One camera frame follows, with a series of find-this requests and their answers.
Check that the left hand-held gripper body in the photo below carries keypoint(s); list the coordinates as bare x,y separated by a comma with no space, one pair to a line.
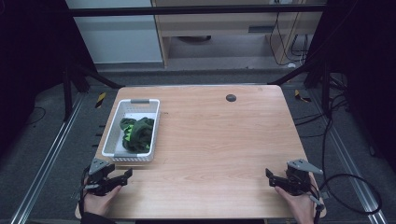
99,170

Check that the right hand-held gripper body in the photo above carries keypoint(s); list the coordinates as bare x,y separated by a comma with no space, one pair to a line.
299,177

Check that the person's left hand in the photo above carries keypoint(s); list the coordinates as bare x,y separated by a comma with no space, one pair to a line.
100,202

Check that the person's right hand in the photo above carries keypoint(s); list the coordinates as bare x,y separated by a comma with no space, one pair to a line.
298,207

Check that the dark green cloth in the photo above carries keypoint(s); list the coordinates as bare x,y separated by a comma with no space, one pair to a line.
138,133

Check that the white plastic basket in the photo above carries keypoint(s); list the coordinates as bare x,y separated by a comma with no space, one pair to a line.
137,107

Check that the yellow black striped tape marker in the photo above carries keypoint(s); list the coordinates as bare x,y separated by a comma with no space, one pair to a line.
300,96
100,100

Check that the grey round table grommet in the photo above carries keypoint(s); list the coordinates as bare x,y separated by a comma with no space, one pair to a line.
231,98

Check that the black metal stand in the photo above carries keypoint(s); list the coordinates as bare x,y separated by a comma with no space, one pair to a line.
320,77
74,81

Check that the white cabinet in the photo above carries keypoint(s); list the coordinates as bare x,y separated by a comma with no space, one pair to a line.
118,37

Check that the light wooden shelf unit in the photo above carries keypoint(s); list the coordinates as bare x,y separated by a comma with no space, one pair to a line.
218,25

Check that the aluminium floor rail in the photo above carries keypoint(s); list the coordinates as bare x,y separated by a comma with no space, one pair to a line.
348,155
46,161

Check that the black horizontal frame bar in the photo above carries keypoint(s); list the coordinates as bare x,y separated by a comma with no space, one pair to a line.
186,11

